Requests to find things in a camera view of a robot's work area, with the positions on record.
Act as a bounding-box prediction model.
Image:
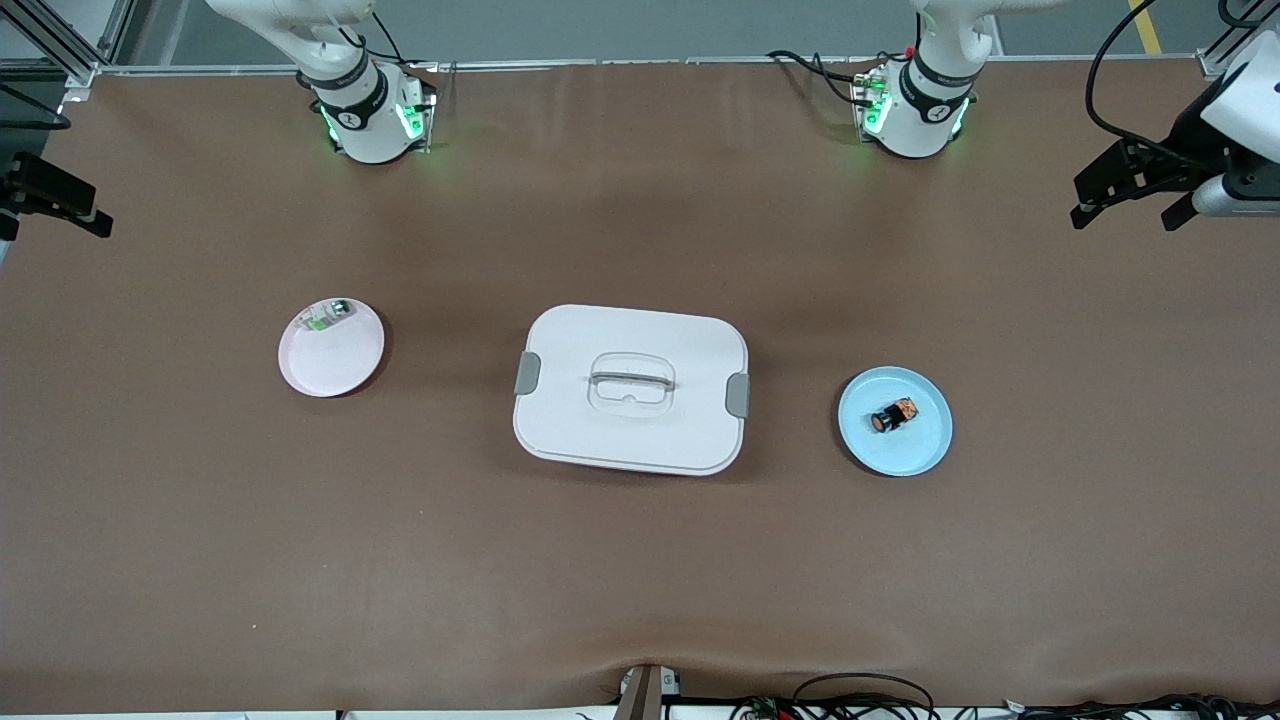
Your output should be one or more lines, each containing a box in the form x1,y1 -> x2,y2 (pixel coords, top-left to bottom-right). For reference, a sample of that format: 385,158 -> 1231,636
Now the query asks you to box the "black cable loop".
790,672 -> 938,720

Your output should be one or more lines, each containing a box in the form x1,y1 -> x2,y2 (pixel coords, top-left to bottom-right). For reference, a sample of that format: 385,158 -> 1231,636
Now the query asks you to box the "aluminium frame profile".
0,0 -> 136,91
1198,0 -> 1280,81

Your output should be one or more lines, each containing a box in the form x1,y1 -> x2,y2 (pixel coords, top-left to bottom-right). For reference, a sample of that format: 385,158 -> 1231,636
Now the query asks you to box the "black arm base cable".
766,48 -> 881,109

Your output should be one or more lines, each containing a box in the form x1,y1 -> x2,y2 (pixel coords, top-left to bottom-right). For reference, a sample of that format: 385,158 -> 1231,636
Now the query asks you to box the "white lidded storage box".
512,304 -> 751,477

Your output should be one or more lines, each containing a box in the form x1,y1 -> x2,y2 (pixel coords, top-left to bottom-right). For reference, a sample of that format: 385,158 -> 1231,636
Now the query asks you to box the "metal table edge bracket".
612,664 -> 683,720

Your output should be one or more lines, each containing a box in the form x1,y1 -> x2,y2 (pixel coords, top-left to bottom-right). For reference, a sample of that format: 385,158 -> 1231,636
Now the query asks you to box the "light blue round plate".
838,366 -> 954,478

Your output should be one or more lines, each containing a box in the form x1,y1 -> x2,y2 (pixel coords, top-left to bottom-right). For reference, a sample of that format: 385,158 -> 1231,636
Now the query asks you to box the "small green white switch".
303,298 -> 356,333

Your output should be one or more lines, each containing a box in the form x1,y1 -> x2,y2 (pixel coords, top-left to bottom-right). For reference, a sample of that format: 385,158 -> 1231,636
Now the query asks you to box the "brown table mat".
0,58 -> 1280,716

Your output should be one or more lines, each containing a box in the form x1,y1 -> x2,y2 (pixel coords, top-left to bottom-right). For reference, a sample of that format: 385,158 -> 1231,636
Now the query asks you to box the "pink round plate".
278,297 -> 386,399

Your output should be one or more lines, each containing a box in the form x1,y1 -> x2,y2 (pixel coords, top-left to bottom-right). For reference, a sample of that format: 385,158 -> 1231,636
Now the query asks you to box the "black cable bundle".
1020,693 -> 1280,720

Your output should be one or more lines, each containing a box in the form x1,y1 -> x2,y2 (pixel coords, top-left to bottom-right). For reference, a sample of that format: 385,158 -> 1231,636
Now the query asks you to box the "thin black floor cable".
0,83 -> 76,135

